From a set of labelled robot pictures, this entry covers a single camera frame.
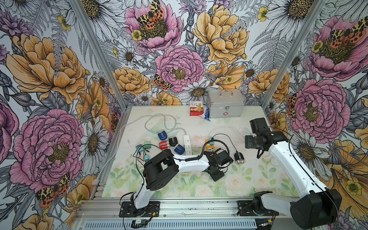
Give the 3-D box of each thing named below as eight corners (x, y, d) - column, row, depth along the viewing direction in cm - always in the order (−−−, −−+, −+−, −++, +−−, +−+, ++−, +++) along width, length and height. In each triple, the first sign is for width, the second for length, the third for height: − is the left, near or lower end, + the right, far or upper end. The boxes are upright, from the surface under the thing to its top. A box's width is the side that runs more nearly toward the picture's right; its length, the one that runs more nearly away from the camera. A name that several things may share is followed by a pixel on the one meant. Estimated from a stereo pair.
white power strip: (185, 155, 95) (185, 154, 93) (183, 136, 105) (183, 134, 103) (192, 154, 95) (192, 153, 94) (189, 135, 105) (189, 134, 103)
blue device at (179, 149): (173, 150, 97) (173, 148, 96) (178, 144, 100) (178, 143, 98) (180, 156, 94) (180, 154, 93) (186, 150, 97) (186, 148, 95)
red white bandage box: (189, 116, 116) (190, 113, 114) (189, 103, 125) (189, 100, 123) (203, 116, 116) (203, 113, 114) (202, 103, 125) (202, 100, 123)
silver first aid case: (208, 119, 116) (211, 102, 103) (206, 103, 128) (209, 87, 115) (242, 119, 116) (249, 102, 103) (237, 103, 128) (243, 87, 115)
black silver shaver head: (170, 147, 98) (170, 145, 96) (168, 140, 102) (167, 138, 100) (178, 144, 99) (178, 143, 98) (176, 137, 103) (175, 136, 101)
